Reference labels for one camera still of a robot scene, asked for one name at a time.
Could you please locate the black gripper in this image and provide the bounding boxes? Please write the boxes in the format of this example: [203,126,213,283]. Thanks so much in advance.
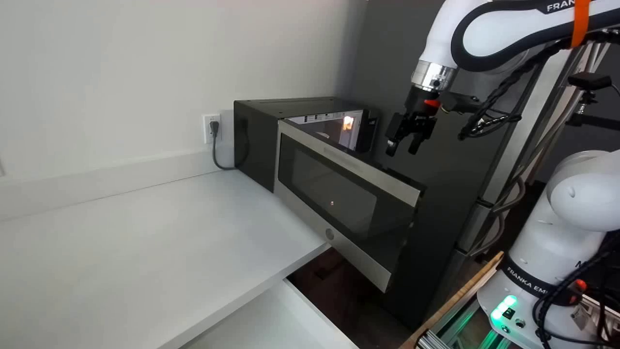
[386,87,440,157]

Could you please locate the microwave door with glass window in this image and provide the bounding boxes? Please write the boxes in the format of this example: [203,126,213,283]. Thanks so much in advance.
[273,120,422,292]

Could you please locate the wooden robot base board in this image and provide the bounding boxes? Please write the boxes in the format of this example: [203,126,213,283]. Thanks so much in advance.
[399,252,504,349]

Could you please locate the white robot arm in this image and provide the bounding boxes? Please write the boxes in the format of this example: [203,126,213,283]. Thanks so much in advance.
[387,0,620,349]

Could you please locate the black microwave oven body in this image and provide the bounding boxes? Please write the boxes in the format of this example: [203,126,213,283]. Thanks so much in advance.
[232,97,382,190]

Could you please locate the grey refrigerator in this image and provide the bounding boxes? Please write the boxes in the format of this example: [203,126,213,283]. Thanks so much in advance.
[345,0,575,329]

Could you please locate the dark wooden base cabinet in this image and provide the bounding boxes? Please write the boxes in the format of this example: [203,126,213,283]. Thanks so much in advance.
[289,248,411,349]

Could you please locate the open white drawer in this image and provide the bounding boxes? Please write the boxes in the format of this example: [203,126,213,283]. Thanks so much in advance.
[182,281,356,349]

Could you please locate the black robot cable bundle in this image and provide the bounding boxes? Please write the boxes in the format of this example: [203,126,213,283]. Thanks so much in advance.
[457,37,620,141]

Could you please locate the black microwave power cord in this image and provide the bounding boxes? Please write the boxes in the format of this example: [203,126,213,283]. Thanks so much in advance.
[209,120,238,172]

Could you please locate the white wall outlet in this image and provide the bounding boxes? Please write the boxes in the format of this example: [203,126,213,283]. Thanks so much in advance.
[201,112,223,145]

